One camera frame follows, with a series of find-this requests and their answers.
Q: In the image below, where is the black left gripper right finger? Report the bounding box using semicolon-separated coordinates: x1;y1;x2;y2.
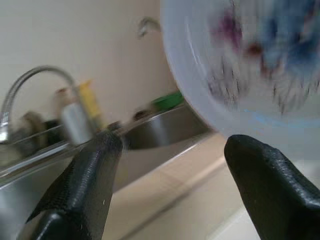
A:
223;134;320;240

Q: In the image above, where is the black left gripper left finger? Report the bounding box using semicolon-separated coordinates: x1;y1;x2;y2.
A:
22;124;125;240

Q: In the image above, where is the blue floral white plate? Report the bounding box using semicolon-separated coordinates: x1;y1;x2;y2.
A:
159;0;320;163

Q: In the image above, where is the white pump bottle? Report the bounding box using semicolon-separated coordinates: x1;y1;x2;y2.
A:
56;87;93;146

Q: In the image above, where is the yellow detergent bottle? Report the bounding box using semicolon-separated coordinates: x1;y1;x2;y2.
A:
78;79;106;130

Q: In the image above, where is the stainless steel double sink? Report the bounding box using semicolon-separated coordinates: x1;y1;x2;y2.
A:
0;106;216;226

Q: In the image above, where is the green plastic bowl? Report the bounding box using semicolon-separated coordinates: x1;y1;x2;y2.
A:
152;91;185;112

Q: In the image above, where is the chrome gooseneck faucet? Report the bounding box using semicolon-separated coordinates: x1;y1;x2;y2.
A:
0;65;78;145

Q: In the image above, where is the wire sink rack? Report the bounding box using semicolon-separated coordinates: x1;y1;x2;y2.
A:
9;111;68;156

